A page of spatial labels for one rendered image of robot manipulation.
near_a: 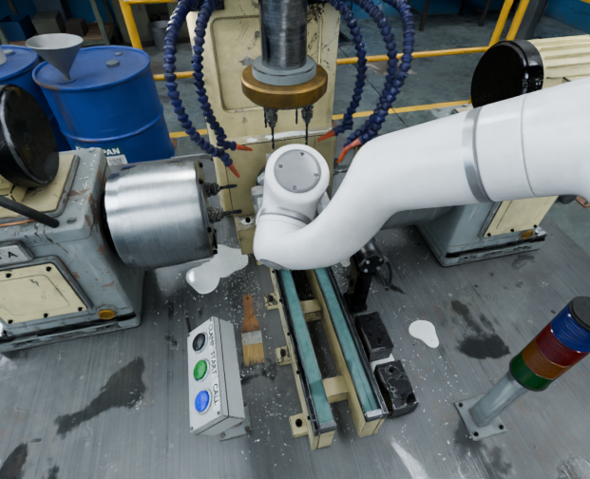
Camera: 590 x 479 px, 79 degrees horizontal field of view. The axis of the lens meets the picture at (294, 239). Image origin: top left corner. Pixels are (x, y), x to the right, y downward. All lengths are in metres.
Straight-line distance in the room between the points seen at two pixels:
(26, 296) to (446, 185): 0.84
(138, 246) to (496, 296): 0.94
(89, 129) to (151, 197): 1.48
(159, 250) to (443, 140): 0.64
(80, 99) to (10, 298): 1.41
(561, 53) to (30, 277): 1.19
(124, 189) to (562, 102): 0.74
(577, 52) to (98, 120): 1.99
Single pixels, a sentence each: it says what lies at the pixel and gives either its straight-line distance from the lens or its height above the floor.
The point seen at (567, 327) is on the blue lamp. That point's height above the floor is 1.19.
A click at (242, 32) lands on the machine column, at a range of 0.97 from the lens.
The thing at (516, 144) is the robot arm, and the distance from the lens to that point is 0.34.
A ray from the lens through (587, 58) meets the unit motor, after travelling 1.08.
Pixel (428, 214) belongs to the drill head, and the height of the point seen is 1.02.
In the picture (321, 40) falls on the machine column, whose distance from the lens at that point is 1.01.
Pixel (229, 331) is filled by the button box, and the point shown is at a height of 1.06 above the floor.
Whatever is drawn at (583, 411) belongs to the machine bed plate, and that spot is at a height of 0.80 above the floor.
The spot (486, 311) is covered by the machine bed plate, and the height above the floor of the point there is 0.80.
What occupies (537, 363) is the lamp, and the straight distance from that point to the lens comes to 0.70.
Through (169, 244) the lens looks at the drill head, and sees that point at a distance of 0.83.
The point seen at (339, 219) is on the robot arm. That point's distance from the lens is 0.40.
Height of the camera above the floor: 1.63
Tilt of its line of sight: 46 degrees down
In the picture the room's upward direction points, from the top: straight up
